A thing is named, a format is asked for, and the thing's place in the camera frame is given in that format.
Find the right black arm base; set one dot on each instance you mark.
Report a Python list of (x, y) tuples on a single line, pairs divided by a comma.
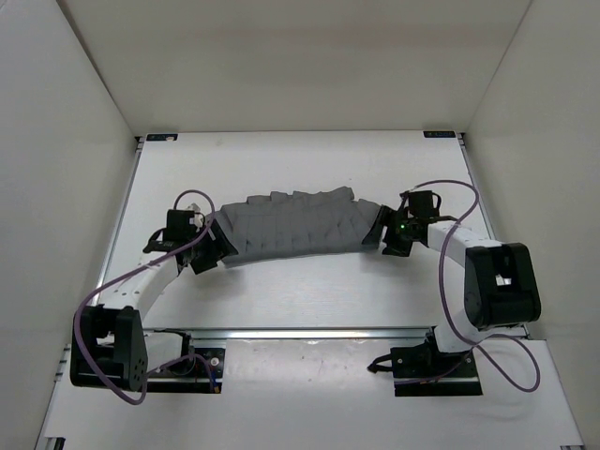
[(424, 371)]

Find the grey pleated skirt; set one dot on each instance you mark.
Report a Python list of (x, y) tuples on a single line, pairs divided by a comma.
[(281, 225)]

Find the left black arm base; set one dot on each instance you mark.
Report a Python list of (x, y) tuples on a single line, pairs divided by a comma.
[(197, 370)]

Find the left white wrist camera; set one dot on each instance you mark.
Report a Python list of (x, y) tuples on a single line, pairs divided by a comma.
[(197, 216)]

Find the right corner label sticker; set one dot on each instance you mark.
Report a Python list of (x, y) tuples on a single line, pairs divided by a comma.
[(439, 134)]

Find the left corner label sticker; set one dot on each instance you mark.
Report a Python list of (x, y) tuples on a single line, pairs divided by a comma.
[(161, 137)]

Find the aluminium table front rail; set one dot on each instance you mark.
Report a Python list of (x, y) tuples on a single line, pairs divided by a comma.
[(309, 333)]

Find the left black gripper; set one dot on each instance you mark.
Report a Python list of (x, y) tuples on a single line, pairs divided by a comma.
[(219, 247)]

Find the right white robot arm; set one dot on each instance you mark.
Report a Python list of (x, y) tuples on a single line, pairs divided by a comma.
[(499, 288)]

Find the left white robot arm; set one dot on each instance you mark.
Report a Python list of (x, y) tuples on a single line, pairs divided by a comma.
[(110, 348)]

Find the corner label sticker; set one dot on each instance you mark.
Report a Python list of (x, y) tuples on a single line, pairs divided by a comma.
[(161, 137), (439, 134)]

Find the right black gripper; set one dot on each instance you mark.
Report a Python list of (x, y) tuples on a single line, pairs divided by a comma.
[(393, 247)]

